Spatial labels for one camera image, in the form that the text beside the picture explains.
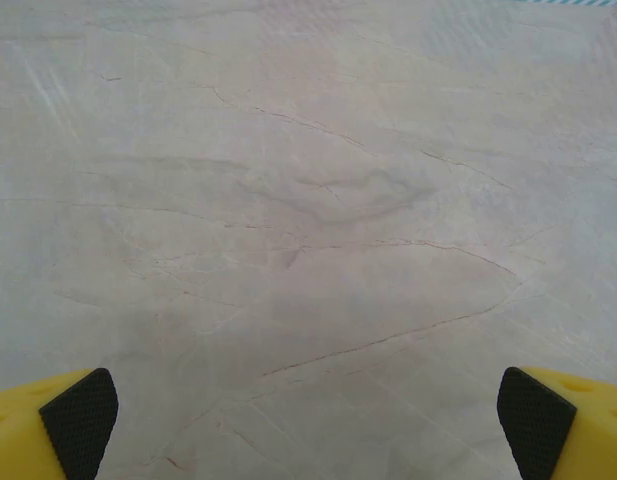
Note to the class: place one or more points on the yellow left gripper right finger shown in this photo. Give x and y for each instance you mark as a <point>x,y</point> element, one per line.
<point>553,430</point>

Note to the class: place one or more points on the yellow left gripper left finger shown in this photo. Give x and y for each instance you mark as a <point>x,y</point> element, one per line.
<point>63,435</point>

